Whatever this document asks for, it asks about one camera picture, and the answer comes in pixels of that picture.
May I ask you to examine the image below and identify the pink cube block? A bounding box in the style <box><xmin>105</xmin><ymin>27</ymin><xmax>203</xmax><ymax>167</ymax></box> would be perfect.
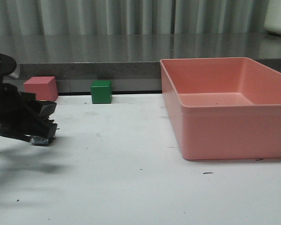
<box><xmin>23</xmin><ymin>76</ymin><xmax>58</xmax><ymax>102</ymax></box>

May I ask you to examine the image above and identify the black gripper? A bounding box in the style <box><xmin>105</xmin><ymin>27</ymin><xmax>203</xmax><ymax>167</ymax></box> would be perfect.
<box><xmin>0</xmin><ymin>53</ymin><xmax>57</xmax><ymax>143</ymax></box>

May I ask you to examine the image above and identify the grey stone counter shelf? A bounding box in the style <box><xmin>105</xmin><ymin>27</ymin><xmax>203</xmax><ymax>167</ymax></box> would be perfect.
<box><xmin>0</xmin><ymin>33</ymin><xmax>281</xmax><ymax>95</ymax></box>

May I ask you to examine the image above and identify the yellow black push button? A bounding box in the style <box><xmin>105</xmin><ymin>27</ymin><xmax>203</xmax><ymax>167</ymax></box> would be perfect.
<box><xmin>30</xmin><ymin>136</ymin><xmax>55</xmax><ymax>146</ymax></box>

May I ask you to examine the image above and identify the green cube block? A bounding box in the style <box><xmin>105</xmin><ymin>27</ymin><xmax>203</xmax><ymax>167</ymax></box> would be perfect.
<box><xmin>90</xmin><ymin>80</ymin><xmax>112</xmax><ymax>104</ymax></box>

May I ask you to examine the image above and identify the white appliance on counter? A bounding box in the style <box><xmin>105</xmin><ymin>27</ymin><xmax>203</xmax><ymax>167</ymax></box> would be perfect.
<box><xmin>264</xmin><ymin>0</ymin><xmax>281</xmax><ymax>35</ymax></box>

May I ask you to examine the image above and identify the pink plastic bin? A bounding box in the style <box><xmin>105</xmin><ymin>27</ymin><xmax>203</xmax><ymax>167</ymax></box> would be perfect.
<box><xmin>160</xmin><ymin>57</ymin><xmax>281</xmax><ymax>160</ymax></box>

